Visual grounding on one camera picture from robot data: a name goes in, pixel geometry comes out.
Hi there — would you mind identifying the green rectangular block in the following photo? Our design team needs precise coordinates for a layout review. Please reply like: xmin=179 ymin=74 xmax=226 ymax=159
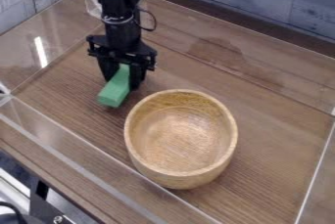
xmin=96 ymin=64 xmax=131 ymax=108

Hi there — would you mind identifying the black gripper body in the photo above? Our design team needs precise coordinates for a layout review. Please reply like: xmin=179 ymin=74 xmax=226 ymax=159
xmin=85 ymin=16 xmax=156 ymax=70

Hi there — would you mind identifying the round wooden bowl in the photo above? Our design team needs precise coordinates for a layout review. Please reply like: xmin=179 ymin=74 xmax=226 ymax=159
xmin=124 ymin=89 xmax=238 ymax=190

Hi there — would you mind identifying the black cable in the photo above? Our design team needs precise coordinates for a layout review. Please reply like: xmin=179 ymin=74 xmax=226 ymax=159
xmin=0 ymin=201 xmax=27 ymax=224

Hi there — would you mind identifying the clear acrylic enclosure wall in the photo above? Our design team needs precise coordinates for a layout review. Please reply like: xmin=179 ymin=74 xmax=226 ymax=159
xmin=0 ymin=0 xmax=335 ymax=224

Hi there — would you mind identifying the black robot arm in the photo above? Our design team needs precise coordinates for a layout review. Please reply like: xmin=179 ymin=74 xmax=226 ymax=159
xmin=85 ymin=0 xmax=156 ymax=90

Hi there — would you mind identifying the clear acrylic corner bracket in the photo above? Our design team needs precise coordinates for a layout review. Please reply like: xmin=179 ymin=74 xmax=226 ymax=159
xmin=84 ymin=0 xmax=101 ymax=19

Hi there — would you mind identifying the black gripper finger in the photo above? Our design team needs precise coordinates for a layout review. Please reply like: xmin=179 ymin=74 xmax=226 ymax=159
xmin=129 ymin=63 xmax=145 ymax=90
xmin=96 ymin=57 xmax=119 ymax=81

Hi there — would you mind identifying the black table leg bracket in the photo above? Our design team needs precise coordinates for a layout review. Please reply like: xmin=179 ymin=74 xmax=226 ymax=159
xmin=27 ymin=179 xmax=76 ymax=224

